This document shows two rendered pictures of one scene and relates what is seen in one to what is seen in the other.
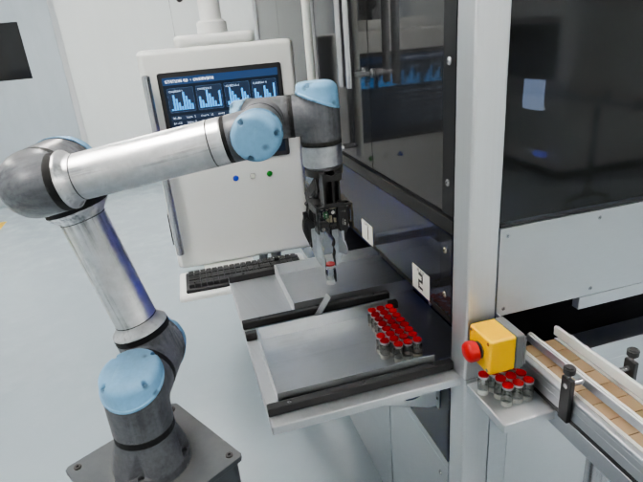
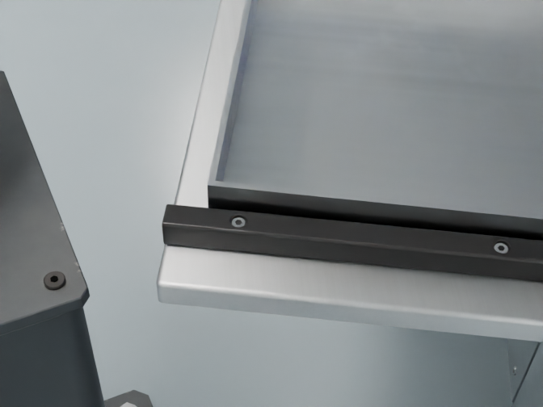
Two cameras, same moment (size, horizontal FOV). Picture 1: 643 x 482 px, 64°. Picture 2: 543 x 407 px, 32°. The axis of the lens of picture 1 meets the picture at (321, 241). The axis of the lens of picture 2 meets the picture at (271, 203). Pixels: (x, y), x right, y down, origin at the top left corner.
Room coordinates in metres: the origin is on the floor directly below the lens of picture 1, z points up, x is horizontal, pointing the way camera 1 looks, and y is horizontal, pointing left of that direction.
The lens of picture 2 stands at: (0.49, -0.04, 1.34)
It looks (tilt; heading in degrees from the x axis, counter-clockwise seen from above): 50 degrees down; 19
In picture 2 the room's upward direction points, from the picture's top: 2 degrees clockwise
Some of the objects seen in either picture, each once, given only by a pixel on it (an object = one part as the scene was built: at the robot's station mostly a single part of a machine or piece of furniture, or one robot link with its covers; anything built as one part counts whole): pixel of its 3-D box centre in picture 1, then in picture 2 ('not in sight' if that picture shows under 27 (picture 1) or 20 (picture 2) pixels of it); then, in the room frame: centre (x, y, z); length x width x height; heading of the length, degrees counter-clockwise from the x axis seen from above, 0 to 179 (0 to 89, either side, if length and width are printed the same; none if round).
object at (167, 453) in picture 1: (148, 442); not in sight; (0.81, 0.38, 0.84); 0.15 x 0.15 x 0.10
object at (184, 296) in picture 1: (244, 272); not in sight; (1.67, 0.28, 0.79); 0.45 x 0.28 x 0.03; 103
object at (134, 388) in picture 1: (137, 392); not in sight; (0.82, 0.38, 0.96); 0.13 x 0.12 x 0.14; 1
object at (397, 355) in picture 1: (385, 334); not in sight; (1.02, -0.13, 0.90); 0.18 x 0.02 x 0.05; 14
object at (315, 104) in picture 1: (317, 113); not in sight; (0.95, -0.01, 1.43); 0.09 x 0.08 x 0.11; 91
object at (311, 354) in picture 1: (340, 346); (484, 86); (1.00, -0.02, 0.90); 0.34 x 0.26 x 0.04; 104
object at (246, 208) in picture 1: (229, 150); not in sight; (1.85, 0.30, 1.19); 0.50 x 0.19 x 0.78; 103
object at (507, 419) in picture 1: (515, 398); not in sight; (0.81, -0.35, 0.87); 0.14 x 0.13 x 0.02; 104
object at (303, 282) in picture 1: (340, 276); not in sight; (1.35, -0.05, 0.90); 0.34 x 0.26 x 0.04; 104
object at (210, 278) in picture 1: (244, 271); not in sight; (1.62, 0.27, 0.82); 0.40 x 0.14 x 0.02; 103
